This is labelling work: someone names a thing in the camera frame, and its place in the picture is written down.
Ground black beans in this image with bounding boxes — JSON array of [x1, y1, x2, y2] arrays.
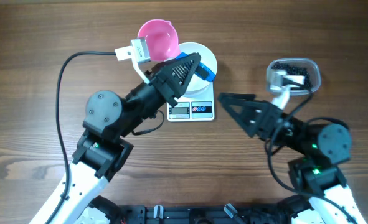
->
[[271, 62, 313, 90]]

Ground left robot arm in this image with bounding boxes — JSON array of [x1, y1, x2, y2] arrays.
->
[[31, 53, 201, 223]]

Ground white round bowl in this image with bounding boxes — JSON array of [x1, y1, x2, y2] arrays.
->
[[178, 42, 217, 96]]

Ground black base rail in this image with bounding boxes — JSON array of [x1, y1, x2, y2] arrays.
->
[[96, 204, 291, 224]]

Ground pink scoop blue handle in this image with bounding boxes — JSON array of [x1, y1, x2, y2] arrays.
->
[[137, 19, 217, 83]]

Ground clear plastic food container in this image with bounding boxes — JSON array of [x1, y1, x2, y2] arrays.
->
[[267, 58, 321, 96]]

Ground black right camera cable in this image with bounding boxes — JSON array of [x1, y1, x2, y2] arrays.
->
[[264, 90, 359, 224]]

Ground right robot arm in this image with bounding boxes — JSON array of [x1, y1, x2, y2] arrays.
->
[[218, 93, 365, 223]]

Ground white digital kitchen scale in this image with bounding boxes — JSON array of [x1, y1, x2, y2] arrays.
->
[[167, 83, 215, 122]]

